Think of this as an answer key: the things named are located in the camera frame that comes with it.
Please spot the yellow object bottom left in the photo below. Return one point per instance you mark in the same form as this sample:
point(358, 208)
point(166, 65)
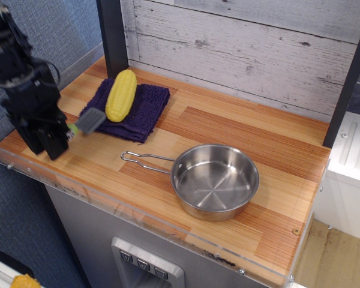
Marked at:
point(24, 281)

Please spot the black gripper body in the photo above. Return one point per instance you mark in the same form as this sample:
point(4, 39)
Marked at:
point(33, 97)

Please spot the grey toy fridge cabinet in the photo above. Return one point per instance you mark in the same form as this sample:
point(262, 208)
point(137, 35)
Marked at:
point(91, 231)

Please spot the yellow plastic corn cob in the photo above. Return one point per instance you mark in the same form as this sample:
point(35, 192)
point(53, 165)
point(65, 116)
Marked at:
point(121, 96)

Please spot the stainless steel pan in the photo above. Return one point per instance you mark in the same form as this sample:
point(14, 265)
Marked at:
point(214, 182)

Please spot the green handled grey spatula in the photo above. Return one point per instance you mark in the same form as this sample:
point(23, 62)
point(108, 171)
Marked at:
point(87, 123)

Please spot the dark blue folded towel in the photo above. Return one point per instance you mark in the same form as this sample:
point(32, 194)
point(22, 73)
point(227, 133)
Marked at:
point(148, 105)

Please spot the silver dispenser panel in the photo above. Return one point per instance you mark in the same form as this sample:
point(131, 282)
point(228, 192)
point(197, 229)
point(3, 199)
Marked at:
point(140, 268)

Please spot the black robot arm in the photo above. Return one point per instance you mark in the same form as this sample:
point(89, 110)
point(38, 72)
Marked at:
point(15, 51)

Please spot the black frame post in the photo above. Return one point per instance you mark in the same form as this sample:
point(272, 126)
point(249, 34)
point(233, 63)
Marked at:
point(113, 36)
point(344, 99)

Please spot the black right frame post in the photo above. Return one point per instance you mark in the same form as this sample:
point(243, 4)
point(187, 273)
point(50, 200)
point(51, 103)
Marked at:
point(344, 99)

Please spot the clear acrylic guard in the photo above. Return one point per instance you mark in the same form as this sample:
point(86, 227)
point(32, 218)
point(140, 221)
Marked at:
point(127, 179)

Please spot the white ribbed side panel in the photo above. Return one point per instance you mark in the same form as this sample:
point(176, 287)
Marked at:
point(345, 154)

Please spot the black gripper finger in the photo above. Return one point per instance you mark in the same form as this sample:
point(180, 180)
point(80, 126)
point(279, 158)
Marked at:
point(30, 136)
point(53, 142)

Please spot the black left frame post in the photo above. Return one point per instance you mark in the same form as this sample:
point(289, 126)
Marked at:
point(113, 36)

